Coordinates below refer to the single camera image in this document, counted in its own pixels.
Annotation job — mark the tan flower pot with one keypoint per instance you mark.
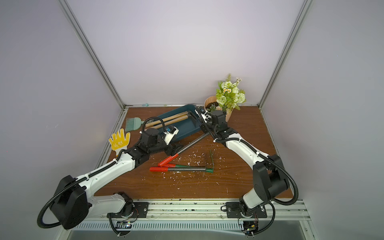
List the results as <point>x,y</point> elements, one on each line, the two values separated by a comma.
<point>213,100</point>

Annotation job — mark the wooden handle hoe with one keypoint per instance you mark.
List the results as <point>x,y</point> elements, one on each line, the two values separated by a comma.
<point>182,118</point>
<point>168,118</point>

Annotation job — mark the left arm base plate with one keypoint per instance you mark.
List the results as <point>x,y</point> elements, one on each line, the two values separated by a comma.
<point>134,210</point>

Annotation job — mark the grey hoe red grip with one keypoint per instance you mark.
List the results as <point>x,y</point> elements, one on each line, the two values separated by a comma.
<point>169,159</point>

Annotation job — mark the green artificial flowers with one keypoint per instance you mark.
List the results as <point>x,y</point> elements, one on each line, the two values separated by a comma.
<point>228,96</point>

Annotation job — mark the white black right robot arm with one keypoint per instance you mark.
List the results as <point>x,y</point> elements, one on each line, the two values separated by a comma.
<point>271,181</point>

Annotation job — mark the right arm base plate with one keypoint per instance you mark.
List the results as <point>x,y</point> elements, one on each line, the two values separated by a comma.
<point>239,210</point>

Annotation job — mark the aluminium front rail frame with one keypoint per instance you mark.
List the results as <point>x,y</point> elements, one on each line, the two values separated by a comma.
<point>216,215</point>

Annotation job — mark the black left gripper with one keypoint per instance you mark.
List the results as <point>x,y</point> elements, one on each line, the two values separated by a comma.
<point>173,150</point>

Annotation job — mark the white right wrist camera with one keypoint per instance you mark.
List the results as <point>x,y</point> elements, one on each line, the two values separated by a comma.
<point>205,115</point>

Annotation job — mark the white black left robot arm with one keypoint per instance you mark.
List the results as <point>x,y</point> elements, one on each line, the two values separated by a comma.
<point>74,199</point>

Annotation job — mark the yellow white work glove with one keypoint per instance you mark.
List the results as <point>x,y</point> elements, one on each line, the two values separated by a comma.
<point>119,141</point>

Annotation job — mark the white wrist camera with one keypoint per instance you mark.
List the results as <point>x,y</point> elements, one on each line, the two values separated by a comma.
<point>170,132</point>
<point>205,115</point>

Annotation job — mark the teal plastic storage box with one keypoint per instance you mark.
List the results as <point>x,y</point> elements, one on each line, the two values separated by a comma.
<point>186,127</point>

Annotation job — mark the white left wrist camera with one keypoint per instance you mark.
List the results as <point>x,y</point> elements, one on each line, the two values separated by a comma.
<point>170,132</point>

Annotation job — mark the mint green hand brush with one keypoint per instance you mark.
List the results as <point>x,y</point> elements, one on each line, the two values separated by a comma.
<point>133,124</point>

